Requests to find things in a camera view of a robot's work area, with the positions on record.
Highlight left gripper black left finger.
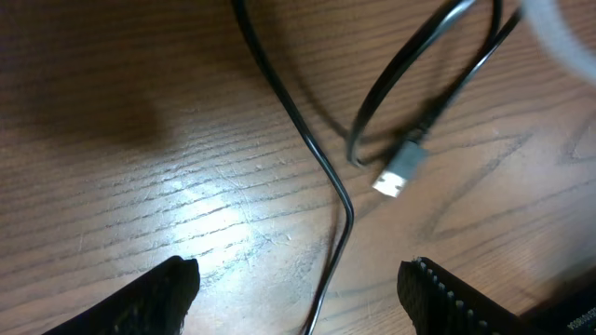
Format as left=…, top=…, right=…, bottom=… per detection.
left=44, top=256, right=200, bottom=335

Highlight white USB cable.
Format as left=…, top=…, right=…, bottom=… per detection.
left=519, top=0, right=596, bottom=85

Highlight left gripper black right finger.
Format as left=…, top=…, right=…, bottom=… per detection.
left=397, top=257, right=543, bottom=335

